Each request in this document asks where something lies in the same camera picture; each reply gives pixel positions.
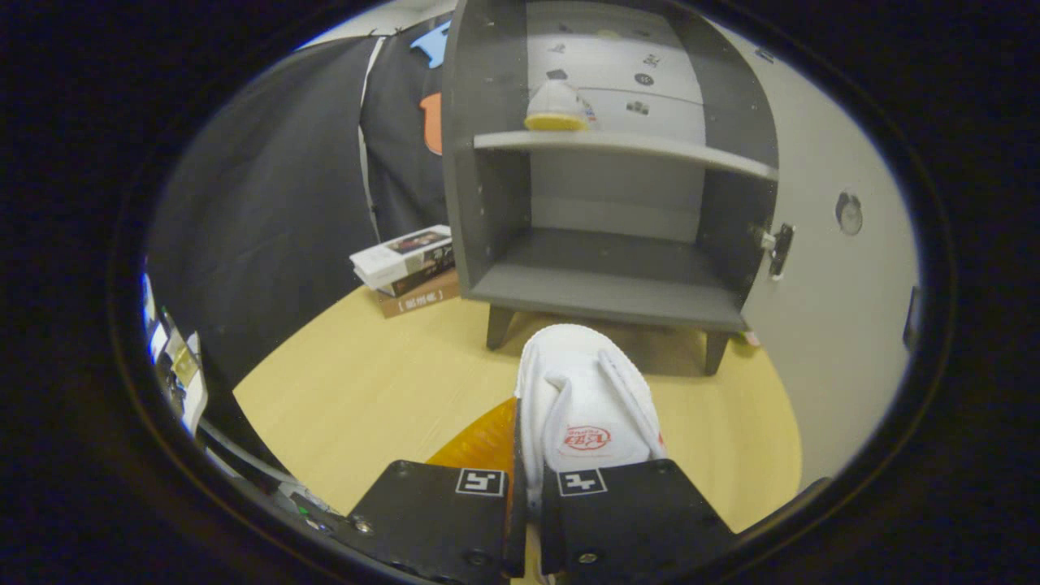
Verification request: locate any grey shoe cabinet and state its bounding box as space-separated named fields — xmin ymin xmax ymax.
xmin=441 ymin=0 xmax=781 ymax=376

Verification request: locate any black backdrop cloth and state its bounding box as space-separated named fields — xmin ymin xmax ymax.
xmin=146 ymin=18 xmax=468 ymax=391

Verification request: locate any white box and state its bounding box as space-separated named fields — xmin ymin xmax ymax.
xmin=158 ymin=309 xmax=210 ymax=436

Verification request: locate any brown book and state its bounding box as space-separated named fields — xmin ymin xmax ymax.
xmin=375 ymin=272 xmax=464 ymax=319

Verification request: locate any white shoe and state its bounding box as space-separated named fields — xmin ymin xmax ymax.
xmin=514 ymin=323 xmax=669 ymax=521
xmin=524 ymin=79 xmax=598 ymax=132

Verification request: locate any white shoe cabinet door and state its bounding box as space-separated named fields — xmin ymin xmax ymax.
xmin=741 ymin=24 xmax=923 ymax=492

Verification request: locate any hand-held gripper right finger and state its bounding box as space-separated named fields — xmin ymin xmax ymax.
xmin=540 ymin=457 xmax=739 ymax=585

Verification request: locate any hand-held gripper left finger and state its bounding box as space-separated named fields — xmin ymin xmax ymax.
xmin=348 ymin=396 xmax=527 ymax=585

